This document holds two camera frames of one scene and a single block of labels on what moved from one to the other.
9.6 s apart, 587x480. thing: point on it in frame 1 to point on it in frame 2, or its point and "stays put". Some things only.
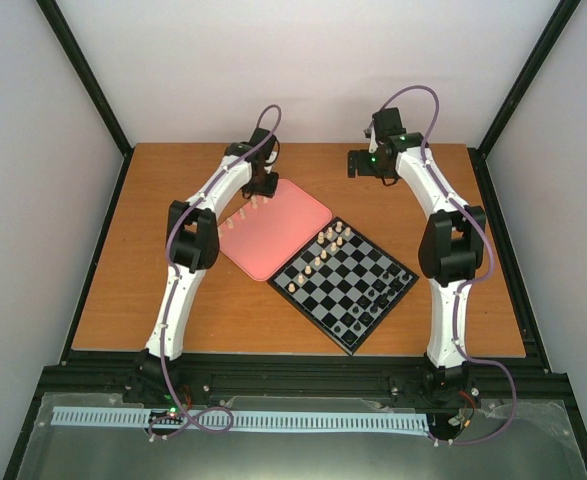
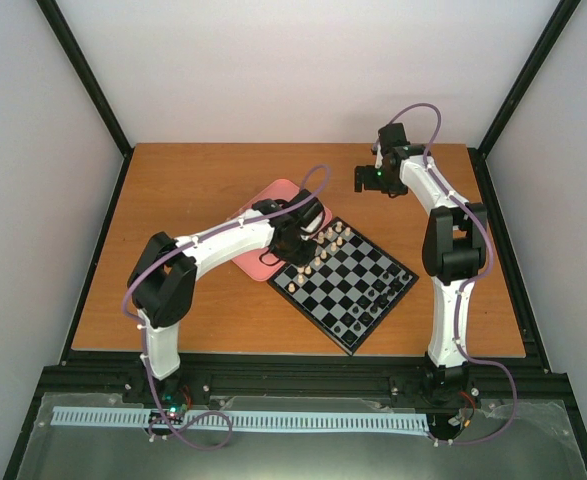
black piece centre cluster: (363, 302) stays put
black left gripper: (268, 190) to (303, 259)
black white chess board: (344, 282) stays put
